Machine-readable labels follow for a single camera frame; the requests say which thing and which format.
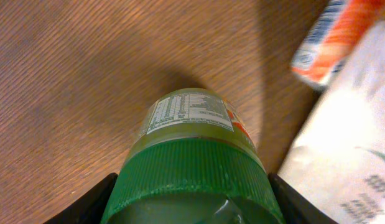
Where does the white tube with cork cap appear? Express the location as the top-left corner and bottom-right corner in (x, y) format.
(278, 21), (385, 223)

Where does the green lid jar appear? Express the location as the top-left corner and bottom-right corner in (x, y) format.
(101, 88), (284, 223)

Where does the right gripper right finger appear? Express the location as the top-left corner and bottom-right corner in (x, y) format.
(268, 173), (336, 224)

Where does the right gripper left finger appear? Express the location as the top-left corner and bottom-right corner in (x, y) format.
(44, 172), (118, 224)

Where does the orange tissue pack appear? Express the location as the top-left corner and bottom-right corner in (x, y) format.
(290, 0), (385, 90)

